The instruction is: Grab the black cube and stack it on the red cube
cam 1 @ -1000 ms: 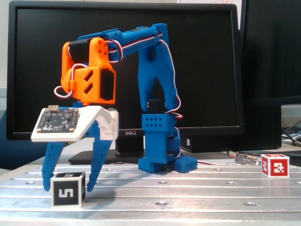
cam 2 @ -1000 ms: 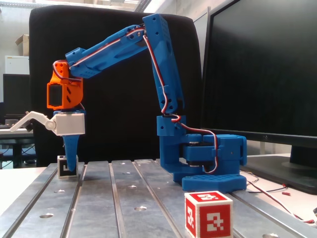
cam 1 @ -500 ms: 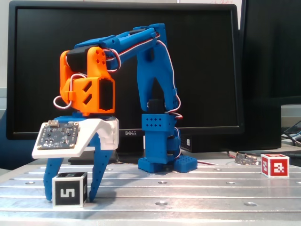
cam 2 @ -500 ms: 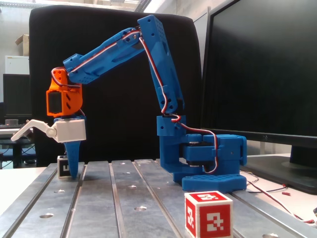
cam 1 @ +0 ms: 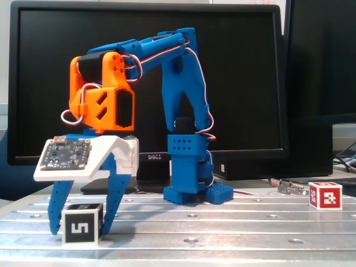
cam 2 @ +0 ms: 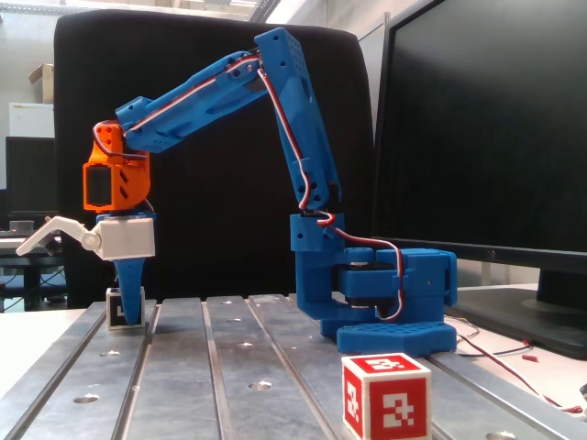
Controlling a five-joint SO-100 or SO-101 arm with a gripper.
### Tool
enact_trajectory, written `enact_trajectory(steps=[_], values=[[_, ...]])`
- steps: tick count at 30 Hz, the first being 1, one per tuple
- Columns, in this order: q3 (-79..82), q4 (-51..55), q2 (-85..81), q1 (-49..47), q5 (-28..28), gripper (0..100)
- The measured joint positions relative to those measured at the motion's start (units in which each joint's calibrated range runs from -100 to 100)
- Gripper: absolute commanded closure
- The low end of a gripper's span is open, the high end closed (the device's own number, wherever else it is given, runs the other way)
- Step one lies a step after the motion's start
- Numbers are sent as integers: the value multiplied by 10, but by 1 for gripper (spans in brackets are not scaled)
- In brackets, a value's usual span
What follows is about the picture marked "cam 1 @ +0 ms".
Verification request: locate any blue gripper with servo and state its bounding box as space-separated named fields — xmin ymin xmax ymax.
xmin=47 ymin=128 xmax=131 ymax=236

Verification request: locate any black cube with white marker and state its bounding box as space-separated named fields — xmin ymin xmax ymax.
xmin=61 ymin=203 xmax=104 ymax=248

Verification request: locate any red cube with white marker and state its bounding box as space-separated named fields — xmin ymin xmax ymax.
xmin=308 ymin=181 xmax=343 ymax=210

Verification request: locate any black Dell monitor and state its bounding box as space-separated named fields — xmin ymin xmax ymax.
xmin=7 ymin=0 xmax=290 ymax=195

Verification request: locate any small bare circuit board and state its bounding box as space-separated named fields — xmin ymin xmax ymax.
xmin=276 ymin=180 xmax=309 ymax=195

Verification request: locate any black unbranded monitor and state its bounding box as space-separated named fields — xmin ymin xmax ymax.
xmin=283 ymin=0 xmax=356 ymax=126

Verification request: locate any white camera mount with board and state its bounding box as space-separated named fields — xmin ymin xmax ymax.
xmin=33 ymin=135 xmax=139 ymax=183

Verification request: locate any aluminium slotted base plate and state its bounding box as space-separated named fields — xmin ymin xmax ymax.
xmin=0 ymin=193 xmax=356 ymax=267

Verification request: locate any dark cable bundle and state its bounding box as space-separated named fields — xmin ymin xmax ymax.
xmin=333 ymin=141 xmax=356 ymax=171

